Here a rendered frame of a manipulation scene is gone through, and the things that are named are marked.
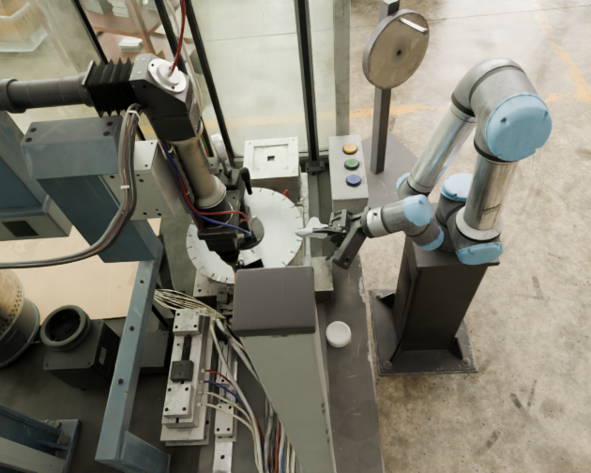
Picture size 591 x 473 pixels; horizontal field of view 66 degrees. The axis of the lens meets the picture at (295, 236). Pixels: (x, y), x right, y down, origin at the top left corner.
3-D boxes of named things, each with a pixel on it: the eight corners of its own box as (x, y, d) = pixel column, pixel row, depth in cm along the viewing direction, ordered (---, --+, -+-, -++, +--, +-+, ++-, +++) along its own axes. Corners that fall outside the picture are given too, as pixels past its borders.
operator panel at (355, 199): (328, 167, 166) (327, 136, 154) (359, 165, 166) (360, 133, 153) (333, 229, 150) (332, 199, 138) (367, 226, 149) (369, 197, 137)
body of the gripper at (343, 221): (342, 228, 131) (380, 217, 125) (340, 253, 127) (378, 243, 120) (327, 214, 127) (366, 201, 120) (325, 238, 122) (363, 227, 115)
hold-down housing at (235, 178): (237, 216, 115) (219, 159, 99) (255, 217, 114) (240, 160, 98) (232, 234, 112) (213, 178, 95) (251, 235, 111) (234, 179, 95)
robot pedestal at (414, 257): (455, 287, 216) (497, 180, 155) (475, 370, 193) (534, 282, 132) (371, 292, 219) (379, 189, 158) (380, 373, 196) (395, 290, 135)
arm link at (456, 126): (471, 30, 95) (385, 187, 133) (488, 61, 88) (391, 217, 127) (519, 38, 97) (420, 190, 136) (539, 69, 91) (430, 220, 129)
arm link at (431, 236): (438, 213, 127) (421, 193, 120) (449, 246, 120) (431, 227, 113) (413, 224, 131) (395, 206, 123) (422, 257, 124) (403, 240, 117)
